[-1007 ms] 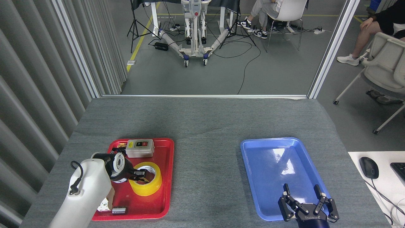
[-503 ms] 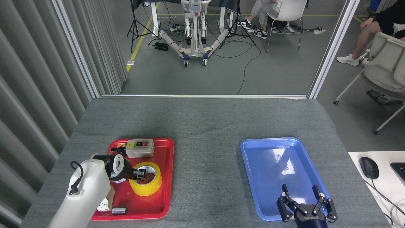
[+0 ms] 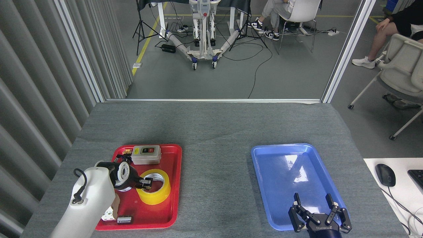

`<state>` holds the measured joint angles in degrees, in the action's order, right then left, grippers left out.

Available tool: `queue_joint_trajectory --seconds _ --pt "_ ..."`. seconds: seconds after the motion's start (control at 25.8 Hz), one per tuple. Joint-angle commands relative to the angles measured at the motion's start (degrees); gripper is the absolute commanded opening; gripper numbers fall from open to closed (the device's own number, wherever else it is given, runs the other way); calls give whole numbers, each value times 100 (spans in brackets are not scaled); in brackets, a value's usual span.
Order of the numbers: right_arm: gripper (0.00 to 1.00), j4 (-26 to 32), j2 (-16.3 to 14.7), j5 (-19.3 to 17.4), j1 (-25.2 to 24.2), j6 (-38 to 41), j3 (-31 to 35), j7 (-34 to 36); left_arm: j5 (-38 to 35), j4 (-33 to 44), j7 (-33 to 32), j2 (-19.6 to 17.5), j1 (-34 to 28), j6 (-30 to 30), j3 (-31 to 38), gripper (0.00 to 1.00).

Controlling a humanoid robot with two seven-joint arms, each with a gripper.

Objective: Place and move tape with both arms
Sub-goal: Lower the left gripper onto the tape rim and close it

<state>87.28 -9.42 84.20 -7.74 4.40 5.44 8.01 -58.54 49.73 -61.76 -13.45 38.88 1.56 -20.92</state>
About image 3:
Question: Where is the black tripod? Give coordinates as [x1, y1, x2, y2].
[132, 0, 167, 56]
[229, 0, 269, 52]

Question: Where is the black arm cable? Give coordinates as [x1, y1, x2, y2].
[72, 168, 87, 205]

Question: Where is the grey push button switch box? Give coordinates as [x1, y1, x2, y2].
[131, 145, 162, 165]

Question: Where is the white chair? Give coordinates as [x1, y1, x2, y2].
[272, 0, 323, 55]

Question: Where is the black keyboard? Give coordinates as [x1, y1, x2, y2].
[407, 169, 423, 194]

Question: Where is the red plastic tray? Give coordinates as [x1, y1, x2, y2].
[95, 144, 182, 231]

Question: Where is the grey chair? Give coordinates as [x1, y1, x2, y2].
[348, 33, 423, 141]

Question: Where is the black computer mouse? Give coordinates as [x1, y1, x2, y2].
[375, 164, 396, 187]

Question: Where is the black mouse cable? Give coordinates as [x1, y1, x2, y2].
[385, 186, 423, 236]

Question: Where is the black floor cable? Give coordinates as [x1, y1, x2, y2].
[222, 20, 273, 99]

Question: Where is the silver frame post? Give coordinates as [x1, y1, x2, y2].
[321, 0, 377, 103]
[55, 0, 106, 103]

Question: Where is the white circuit breaker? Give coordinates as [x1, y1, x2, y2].
[101, 198, 120, 221]

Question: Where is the blue plastic tray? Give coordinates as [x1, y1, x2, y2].
[251, 143, 350, 231]

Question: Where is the white wheeled stand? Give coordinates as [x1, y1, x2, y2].
[165, 0, 240, 70]

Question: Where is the yellow tape roll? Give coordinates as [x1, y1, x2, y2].
[136, 169, 171, 205]

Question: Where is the silver frame rail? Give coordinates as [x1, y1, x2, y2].
[105, 99, 323, 103]

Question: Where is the white side desk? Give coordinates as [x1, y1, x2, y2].
[364, 158, 423, 236]

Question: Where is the person in black top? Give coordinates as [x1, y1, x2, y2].
[352, 0, 423, 109]

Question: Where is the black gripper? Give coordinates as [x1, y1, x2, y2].
[115, 165, 154, 192]
[288, 193, 353, 238]

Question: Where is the person on white chair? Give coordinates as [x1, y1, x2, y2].
[248, 0, 296, 41]

